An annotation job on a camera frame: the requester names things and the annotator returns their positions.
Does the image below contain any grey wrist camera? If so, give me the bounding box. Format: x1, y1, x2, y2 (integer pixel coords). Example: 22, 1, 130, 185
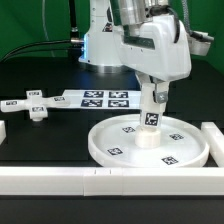
187, 31, 214, 56

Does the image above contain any white cross-shaped table base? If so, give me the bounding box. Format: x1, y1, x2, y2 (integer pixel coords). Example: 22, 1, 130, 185
0, 90, 70, 122

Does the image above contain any white right fence bar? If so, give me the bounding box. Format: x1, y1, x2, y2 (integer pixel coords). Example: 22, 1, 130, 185
201, 122, 224, 168

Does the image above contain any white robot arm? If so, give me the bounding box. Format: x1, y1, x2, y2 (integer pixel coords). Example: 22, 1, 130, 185
79, 0, 191, 82

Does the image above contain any white left fence bar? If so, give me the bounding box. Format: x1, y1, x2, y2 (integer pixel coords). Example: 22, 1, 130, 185
0, 120, 6, 145

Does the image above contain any white front fence bar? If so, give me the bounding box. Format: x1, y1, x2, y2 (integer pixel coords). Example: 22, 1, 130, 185
0, 167, 224, 196

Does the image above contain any black cable with connector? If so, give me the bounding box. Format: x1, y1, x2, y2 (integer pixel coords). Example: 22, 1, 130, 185
0, 0, 86, 63

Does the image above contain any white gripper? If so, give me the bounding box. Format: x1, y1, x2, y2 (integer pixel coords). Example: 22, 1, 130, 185
113, 15, 191, 104

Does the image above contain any white fence bar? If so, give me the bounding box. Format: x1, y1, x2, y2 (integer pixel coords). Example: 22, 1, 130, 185
201, 122, 224, 168
0, 120, 6, 145
0, 167, 224, 196

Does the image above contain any white round table top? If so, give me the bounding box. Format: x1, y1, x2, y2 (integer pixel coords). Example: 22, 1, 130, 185
88, 114, 209, 168

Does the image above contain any white marker sheet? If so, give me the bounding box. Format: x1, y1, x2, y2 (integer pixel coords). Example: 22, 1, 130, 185
63, 90, 141, 110

